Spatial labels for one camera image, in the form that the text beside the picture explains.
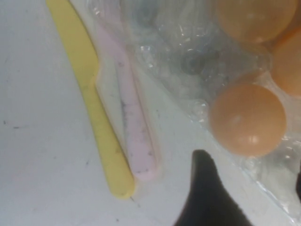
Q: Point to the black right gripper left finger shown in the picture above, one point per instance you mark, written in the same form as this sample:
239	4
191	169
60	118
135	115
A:
207	200

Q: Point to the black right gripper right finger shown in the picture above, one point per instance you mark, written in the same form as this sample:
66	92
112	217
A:
299	181

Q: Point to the orange plastic egg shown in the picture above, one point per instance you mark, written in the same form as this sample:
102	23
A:
256	18
289	68
248	120

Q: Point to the clear plastic egg tray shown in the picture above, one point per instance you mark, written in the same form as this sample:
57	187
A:
188	63

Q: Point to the pink plastic knife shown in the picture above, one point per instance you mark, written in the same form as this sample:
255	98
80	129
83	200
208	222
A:
138	141

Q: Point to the yellow plastic knife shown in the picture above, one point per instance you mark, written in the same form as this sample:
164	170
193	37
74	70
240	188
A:
77	47

